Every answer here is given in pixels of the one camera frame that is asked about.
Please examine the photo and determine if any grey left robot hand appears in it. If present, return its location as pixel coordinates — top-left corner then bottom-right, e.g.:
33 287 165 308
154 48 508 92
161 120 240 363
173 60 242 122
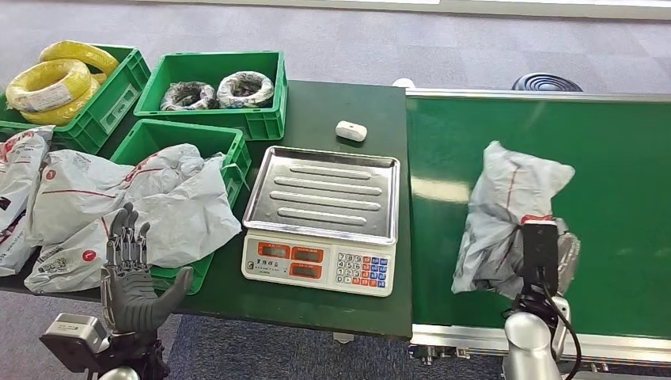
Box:
99 201 195 335

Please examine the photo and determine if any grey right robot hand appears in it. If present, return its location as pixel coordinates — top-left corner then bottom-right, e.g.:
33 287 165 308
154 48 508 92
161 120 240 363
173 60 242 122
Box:
556 217 582 296

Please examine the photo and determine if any grey white courier package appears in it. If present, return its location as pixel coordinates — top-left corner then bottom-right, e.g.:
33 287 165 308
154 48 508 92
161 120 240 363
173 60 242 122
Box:
450 140 582 301

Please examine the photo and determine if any white courier package red dot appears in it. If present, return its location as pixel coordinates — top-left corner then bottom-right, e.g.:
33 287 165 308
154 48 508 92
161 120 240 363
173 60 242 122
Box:
25 149 138 248

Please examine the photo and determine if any green conveyor belt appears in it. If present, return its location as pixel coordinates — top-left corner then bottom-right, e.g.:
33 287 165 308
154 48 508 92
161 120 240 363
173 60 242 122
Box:
406 88 671 366

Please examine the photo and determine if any green delivery crate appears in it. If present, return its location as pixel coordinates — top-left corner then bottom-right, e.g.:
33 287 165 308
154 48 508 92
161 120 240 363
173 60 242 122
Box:
110 119 252 296

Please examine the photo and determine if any white package red black print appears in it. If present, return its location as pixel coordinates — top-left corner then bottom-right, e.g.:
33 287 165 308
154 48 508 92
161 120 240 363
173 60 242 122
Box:
0 125 55 234

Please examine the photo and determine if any white electronic scale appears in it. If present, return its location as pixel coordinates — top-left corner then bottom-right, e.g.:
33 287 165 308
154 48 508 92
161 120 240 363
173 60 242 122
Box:
241 229 396 298

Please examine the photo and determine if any green crate with yellow coils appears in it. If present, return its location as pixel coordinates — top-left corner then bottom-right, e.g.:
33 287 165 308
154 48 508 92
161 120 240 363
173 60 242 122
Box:
0 44 152 156

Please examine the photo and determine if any steel scale tray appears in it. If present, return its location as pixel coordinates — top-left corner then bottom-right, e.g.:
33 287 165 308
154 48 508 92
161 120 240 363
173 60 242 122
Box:
241 146 401 246

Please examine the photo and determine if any green crate with wrapped coils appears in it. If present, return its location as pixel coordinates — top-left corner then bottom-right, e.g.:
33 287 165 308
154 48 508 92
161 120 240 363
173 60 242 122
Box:
133 51 288 142

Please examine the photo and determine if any small white plastic device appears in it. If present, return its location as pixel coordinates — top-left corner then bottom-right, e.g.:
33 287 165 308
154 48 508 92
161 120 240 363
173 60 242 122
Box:
335 120 368 143

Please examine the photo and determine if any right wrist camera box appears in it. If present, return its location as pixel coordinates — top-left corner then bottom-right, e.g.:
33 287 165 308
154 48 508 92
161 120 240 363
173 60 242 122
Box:
518 218 561 300

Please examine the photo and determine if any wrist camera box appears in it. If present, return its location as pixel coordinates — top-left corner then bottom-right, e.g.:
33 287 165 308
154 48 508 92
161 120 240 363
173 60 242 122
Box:
39 313 111 371
518 218 561 300

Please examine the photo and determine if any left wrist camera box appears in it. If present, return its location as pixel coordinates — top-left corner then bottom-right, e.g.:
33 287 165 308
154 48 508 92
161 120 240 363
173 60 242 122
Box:
39 313 111 371

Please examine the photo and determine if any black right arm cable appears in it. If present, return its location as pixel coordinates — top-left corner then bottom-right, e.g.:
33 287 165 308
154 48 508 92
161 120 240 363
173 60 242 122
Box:
540 285 583 380

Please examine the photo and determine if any plastic wrapped dark wire coil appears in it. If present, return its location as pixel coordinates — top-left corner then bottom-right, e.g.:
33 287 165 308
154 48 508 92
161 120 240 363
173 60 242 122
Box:
159 81 218 112
216 70 275 109

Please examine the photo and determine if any yellow wire coil white label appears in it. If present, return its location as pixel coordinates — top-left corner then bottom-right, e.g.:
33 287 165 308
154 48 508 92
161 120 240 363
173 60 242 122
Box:
5 59 93 114

